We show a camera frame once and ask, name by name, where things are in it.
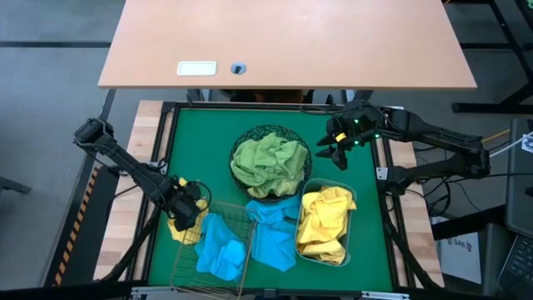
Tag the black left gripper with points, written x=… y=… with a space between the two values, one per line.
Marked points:
x=183 y=200

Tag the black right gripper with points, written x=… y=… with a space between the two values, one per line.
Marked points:
x=360 y=127

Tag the yellow microfiber towel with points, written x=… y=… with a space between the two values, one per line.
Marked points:
x=333 y=200
x=187 y=237
x=325 y=255
x=312 y=233

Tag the blue microfiber towel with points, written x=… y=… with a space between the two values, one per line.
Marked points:
x=229 y=262
x=216 y=231
x=272 y=241

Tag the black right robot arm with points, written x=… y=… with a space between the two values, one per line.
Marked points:
x=441 y=135

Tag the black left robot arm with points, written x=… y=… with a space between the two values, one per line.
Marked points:
x=129 y=168

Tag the teal plastic bin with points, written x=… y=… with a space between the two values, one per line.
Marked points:
x=325 y=181

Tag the black desk leg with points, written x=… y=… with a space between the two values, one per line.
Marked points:
x=363 y=96
x=195 y=95

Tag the black hazard-striped panel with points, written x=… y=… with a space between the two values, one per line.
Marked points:
x=83 y=233

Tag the beige wooden desk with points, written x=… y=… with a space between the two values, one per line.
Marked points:
x=291 y=37

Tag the white rectangular desk plate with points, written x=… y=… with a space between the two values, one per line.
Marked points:
x=196 y=68

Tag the black metal desk base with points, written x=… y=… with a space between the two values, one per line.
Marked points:
x=479 y=107

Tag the white cardboard box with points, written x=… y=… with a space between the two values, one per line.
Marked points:
x=460 y=262

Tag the black chair leg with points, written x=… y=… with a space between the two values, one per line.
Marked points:
x=14 y=185

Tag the grey laptop computer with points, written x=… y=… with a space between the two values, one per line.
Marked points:
x=518 y=200

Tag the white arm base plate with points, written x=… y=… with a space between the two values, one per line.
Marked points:
x=382 y=173

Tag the silver aluminium rail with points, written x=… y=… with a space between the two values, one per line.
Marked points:
x=387 y=296

